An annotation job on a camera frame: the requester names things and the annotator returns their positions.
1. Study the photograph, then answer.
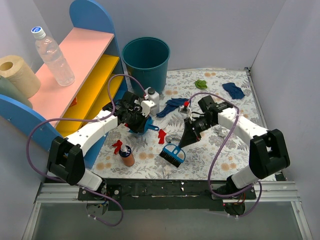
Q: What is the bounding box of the blue plastic dustpan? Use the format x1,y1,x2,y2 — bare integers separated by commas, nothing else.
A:
128,116,160,136

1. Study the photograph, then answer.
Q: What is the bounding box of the blue hand brush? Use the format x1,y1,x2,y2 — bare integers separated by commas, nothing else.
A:
159,143,186,168

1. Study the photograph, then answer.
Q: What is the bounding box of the long dark blue paper scrap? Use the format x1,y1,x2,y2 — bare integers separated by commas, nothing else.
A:
156,98,188,118

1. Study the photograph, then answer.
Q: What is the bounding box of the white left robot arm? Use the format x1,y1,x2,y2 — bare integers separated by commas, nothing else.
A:
47,91,156,200

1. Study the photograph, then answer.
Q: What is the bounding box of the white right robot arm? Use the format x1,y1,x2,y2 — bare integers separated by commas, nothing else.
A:
178,95,290,199

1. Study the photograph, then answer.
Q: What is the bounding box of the red paper scrap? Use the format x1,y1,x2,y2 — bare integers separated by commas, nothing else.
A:
112,140,123,155
158,129,167,145

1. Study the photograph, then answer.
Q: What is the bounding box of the orange spray bottle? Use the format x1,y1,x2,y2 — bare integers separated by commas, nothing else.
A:
119,144,135,167

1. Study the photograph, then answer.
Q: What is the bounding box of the small white paper scrap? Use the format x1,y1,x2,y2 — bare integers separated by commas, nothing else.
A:
162,167,172,176

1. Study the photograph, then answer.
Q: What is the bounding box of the green crumpled paper scrap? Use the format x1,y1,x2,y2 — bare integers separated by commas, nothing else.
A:
194,79,208,90

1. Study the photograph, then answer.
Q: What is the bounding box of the blue pink yellow shelf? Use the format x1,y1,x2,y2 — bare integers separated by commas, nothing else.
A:
0,0,130,167

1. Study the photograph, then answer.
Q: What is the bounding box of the teal plastic waste bin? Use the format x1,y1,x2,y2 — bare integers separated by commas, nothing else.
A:
121,37,171,95

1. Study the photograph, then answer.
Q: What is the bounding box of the clear plastic water bottle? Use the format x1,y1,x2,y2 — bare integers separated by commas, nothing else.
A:
31,26,75,87

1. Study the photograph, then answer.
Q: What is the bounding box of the beige paper towel roll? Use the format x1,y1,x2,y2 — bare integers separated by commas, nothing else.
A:
0,55,41,99

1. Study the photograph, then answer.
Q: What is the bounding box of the grey green roll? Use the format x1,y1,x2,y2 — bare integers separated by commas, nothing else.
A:
0,76,33,109

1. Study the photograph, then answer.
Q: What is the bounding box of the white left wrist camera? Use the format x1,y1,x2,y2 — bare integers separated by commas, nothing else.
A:
140,100,156,117

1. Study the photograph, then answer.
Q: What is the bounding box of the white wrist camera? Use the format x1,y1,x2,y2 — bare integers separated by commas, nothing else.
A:
140,100,156,117
178,101,193,120

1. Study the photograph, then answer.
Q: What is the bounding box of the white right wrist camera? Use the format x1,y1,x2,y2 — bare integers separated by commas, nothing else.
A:
178,101,193,120

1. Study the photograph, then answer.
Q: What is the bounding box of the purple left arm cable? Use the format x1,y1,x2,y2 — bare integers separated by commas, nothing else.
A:
26,74,147,227

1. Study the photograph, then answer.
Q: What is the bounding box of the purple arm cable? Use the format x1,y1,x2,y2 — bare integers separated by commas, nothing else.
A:
26,74,147,227
186,92,263,219

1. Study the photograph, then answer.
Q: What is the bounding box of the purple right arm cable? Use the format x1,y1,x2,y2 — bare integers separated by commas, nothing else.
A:
186,92,263,219

